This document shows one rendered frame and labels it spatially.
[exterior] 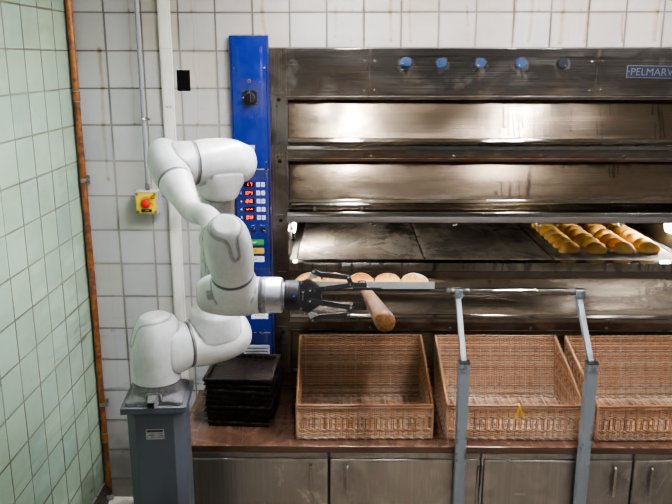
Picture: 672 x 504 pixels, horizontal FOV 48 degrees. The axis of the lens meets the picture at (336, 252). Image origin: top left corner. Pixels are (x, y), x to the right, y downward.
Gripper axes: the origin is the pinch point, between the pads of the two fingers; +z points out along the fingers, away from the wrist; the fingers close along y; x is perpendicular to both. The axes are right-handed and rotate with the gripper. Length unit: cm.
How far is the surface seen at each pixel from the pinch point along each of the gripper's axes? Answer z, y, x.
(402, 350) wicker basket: 20, 32, -158
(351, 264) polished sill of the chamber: -4, -7, -153
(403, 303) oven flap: 20, 10, -157
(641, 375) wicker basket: 127, 42, -159
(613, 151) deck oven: 108, -56, -141
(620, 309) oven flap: 117, 12, -158
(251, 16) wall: -46, -108, -125
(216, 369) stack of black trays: -61, 38, -137
